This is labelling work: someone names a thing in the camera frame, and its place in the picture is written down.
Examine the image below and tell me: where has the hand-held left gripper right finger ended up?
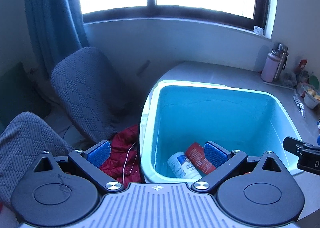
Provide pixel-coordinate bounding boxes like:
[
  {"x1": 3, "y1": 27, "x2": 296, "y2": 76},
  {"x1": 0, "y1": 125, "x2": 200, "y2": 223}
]
[{"x1": 191, "y1": 141, "x2": 284, "y2": 192}]

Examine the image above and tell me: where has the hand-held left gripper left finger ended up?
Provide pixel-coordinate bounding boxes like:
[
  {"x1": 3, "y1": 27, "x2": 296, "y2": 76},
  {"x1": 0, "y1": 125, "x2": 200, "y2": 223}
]
[{"x1": 34, "y1": 140, "x2": 125, "y2": 192}]

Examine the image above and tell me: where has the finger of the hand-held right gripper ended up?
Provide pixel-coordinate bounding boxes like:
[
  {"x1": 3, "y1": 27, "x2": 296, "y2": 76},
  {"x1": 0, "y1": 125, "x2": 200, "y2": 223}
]
[{"x1": 283, "y1": 136, "x2": 313, "y2": 154}]

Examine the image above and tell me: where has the red canister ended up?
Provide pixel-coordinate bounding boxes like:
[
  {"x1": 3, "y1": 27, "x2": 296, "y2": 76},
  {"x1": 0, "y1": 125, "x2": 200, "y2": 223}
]
[{"x1": 185, "y1": 142, "x2": 217, "y2": 175}]

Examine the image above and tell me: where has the white medicine bottle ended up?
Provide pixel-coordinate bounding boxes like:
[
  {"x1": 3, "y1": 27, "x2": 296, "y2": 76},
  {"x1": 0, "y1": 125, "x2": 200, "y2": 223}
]
[{"x1": 167, "y1": 151, "x2": 202, "y2": 180}]

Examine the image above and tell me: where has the blue plastic storage bin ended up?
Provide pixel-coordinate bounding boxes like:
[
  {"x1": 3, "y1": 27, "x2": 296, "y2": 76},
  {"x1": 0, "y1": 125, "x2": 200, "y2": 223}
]
[{"x1": 139, "y1": 80, "x2": 304, "y2": 183}]

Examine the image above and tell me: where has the red cloth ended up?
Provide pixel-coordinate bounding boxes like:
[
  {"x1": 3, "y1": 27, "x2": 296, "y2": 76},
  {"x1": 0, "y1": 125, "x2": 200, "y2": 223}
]
[{"x1": 99, "y1": 124, "x2": 145, "y2": 186}]

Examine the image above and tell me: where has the clear wrapped packet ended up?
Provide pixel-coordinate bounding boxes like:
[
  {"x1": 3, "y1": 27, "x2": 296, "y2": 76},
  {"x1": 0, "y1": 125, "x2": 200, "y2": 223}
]
[{"x1": 293, "y1": 93, "x2": 306, "y2": 118}]

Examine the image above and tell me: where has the white bowl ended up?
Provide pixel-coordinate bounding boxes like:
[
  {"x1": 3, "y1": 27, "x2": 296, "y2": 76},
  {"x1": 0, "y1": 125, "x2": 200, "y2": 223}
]
[{"x1": 297, "y1": 84, "x2": 320, "y2": 110}]

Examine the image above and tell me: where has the pale flat stick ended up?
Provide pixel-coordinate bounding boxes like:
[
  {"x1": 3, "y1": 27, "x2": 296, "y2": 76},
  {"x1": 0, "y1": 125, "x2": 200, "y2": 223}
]
[{"x1": 262, "y1": 81, "x2": 297, "y2": 91}]

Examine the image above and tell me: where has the dark plastic bag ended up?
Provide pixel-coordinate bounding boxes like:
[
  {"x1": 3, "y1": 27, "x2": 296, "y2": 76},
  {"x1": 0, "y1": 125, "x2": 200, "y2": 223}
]
[{"x1": 281, "y1": 71, "x2": 298, "y2": 87}]

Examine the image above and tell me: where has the grey covered chair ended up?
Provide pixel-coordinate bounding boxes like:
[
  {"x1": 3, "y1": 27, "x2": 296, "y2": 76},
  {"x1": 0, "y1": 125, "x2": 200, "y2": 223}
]
[
  {"x1": 50, "y1": 47, "x2": 140, "y2": 143},
  {"x1": 0, "y1": 111, "x2": 75, "y2": 208}
]

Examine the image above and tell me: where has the pink water bottle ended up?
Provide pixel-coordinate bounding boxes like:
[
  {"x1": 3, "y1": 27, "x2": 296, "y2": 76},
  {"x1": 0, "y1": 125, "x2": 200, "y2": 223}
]
[{"x1": 261, "y1": 51, "x2": 280, "y2": 82}]

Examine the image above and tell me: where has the steel thermos flask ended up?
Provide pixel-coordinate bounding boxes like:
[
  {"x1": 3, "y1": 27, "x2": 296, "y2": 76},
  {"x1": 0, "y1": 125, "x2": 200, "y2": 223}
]
[{"x1": 273, "y1": 43, "x2": 289, "y2": 82}]

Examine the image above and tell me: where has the blue curtain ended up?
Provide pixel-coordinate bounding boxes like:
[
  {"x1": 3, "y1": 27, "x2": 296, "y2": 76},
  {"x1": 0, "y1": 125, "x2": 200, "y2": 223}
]
[{"x1": 24, "y1": 0, "x2": 89, "y2": 81}]

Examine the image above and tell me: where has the white cable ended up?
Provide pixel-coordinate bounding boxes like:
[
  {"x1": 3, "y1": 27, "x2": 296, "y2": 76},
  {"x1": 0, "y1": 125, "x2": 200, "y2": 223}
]
[{"x1": 122, "y1": 141, "x2": 138, "y2": 186}]

